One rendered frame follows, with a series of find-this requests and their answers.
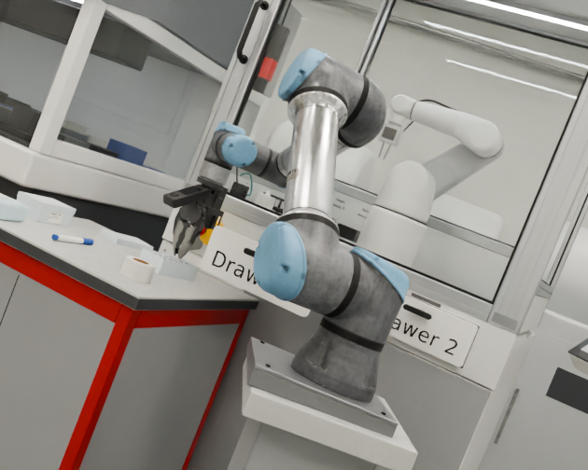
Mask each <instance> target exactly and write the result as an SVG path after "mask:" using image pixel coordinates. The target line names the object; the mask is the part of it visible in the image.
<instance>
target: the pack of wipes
mask: <svg viewBox="0 0 588 470"><path fill-rule="evenodd" d="M28 209H29V208H28V206H27V205H26V204H24V203H21V202H19V201H17V200H14V199H11V198H10V197H8V196H6V195H4V194H1V193H0V220H8V221H17V222H22V221H24V219H25V216H26V215H27V212H28Z"/></svg>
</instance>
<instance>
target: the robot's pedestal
mask: <svg viewBox="0 0 588 470"><path fill-rule="evenodd" d="M378 397H379V399H380V400H381V401H382V403H383V404H384V405H385V407H386V408H387V409H388V411H389V412H390V413H391V415H392V416H393V417H394V418H395V420H396V421H397V422H398V420H397V418H396V417H395V415H394V414H393V412H392V410H391V409H390V407H389V405H388V404H387V403H386V401H385V400H384V399H383V398H382V397H380V396H378ZM242 415H244V416H246V417H248V418H247V420H246V423H245V427H244V429H243V432H242V433H241V436H240V438H239V441H238V443H237V446H236V448H235V451H234V453H233V455H232V457H231V461H230V464H229V466H228V469H227V470H375V468H376V465H377V464H378V465H381V466H383V467H386V468H388V469H391V470H412V468H413V464H414V461H415V459H416V457H417V451H416V449H415V448H414V446H413V444H412V442H411V441H410V439H409V437H407V435H406V434H405V432H404V430H403V429H402V427H401V425H400V424H399V422H398V426H397V429H396V432H395V434H394V435H393V437H392V438H391V437H389V436H386V435H382V434H379V433H376V432H373V431H372V430H369V429H366V428H364V427H361V426H358V425H356V424H353V423H351V422H347V421H344V420H341V419H339V418H336V417H333V416H330V415H329V414H326V413H323V412H321V411H318V410H315V409H313V408H308V407H306V406H304V405H301V404H298V403H296V402H293V401H290V400H288V399H285V398H283V397H280V396H278V395H275V394H271V393H268V392H265V391H262V390H261V389H258V388H255V387H253V386H250V385H247V361H246V359H245V362H244V365H243V404H242Z"/></svg>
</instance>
